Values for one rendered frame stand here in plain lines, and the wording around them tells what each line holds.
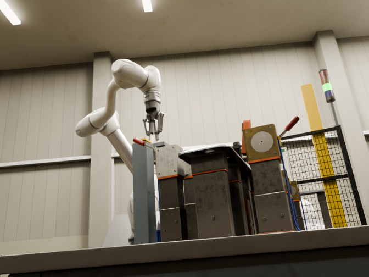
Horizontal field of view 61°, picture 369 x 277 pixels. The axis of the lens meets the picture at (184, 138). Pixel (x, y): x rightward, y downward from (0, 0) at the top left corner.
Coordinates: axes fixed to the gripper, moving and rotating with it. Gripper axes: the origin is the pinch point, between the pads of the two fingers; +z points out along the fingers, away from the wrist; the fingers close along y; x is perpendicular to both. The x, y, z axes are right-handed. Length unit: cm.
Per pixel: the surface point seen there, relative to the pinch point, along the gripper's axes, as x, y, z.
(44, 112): 173, -432, -223
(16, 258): -72, 21, 51
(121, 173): 257, -312, -88
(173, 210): -21, 26, 38
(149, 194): -14.8, 8.9, 29.2
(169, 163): -21.3, 26.3, 21.2
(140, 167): -16.6, 6.3, 17.6
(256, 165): -13, 56, 27
